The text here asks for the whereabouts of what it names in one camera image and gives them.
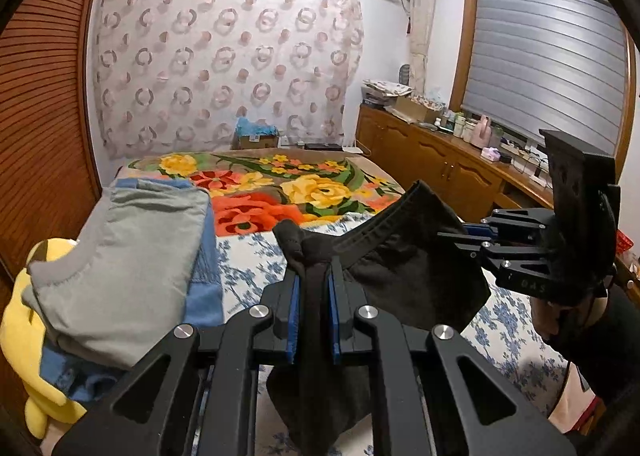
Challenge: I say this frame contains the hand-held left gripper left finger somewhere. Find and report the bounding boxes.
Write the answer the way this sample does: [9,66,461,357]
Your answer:
[52,268,301,456]

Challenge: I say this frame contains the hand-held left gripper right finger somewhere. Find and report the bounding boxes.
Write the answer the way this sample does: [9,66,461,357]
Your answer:
[327,261,576,456]

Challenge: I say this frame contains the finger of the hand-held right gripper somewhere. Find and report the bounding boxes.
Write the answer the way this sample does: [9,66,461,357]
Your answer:
[437,232,548,271]
[462,208,548,241]

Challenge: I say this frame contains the black pants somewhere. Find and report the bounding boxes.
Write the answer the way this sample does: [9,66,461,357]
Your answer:
[267,181,493,456]

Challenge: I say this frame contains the person's right forearm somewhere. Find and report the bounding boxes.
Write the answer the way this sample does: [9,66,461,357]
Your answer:
[550,281,640,402]

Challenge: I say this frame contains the folded grey pants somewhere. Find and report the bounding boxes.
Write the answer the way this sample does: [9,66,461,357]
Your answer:
[22,181,211,369]

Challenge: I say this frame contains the person's right hand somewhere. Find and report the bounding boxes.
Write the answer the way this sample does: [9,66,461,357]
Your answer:
[531,297,568,344]

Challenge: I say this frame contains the blue floral bed sheet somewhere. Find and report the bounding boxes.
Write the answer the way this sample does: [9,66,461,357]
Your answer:
[215,216,571,456]

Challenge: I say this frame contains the folded blue jeans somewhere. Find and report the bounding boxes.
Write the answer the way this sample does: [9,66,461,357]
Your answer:
[37,178,226,403]

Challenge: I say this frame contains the wooden side cabinet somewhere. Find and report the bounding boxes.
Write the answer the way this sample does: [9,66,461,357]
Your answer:
[355,103,640,297]

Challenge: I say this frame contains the colourful floral blanket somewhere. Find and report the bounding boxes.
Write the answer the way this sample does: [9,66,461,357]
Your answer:
[115,148,406,237]

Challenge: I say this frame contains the grey window blind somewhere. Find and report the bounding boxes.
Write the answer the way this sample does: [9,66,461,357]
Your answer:
[460,0,632,157]

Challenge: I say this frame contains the open cardboard box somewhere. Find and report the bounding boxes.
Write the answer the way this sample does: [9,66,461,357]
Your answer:
[390,96,443,124]

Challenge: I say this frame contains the person's light clothing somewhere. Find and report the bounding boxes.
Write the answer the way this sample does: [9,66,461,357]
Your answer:
[545,358,606,434]

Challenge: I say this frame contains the small cardboard box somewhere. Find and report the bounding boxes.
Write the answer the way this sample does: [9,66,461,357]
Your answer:
[237,133,280,151]

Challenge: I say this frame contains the stack of papers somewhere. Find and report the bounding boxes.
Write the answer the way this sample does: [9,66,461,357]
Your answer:
[361,79,413,109]

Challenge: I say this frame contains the wrapped air conditioner pipe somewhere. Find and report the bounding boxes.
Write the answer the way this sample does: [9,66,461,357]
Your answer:
[407,0,438,86]

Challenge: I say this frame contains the yellow plush toy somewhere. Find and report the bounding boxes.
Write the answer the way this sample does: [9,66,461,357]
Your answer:
[0,237,88,439]

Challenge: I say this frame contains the wooden louvred wardrobe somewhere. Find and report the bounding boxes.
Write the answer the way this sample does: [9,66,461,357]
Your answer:
[0,0,116,281]

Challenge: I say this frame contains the ring patterned curtain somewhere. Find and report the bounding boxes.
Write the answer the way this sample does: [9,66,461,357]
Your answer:
[95,0,365,161]

